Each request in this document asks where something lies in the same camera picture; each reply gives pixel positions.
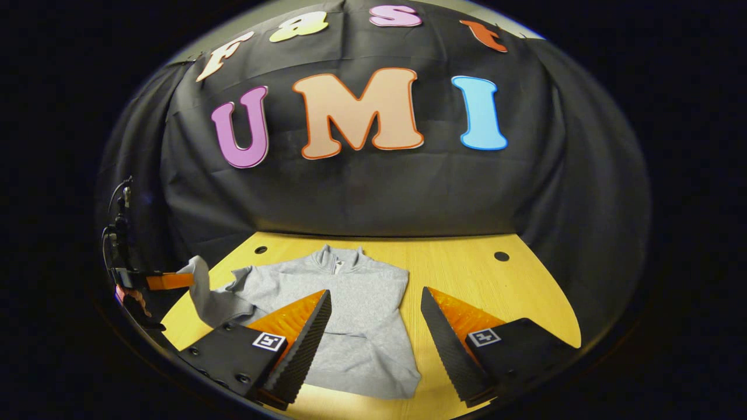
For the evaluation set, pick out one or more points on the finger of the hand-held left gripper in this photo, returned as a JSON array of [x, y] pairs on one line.
[[170, 281]]

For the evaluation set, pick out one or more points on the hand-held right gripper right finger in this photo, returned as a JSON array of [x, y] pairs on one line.
[[449, 350]]

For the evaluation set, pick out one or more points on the black backdrop cloth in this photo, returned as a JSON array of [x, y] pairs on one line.
[[362, 192]]

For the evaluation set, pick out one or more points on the grey zip-neck sweatshirt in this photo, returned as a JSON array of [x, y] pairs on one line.
[[362, 326]]

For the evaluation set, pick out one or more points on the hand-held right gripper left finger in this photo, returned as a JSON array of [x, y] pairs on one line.
[[303, 350]]

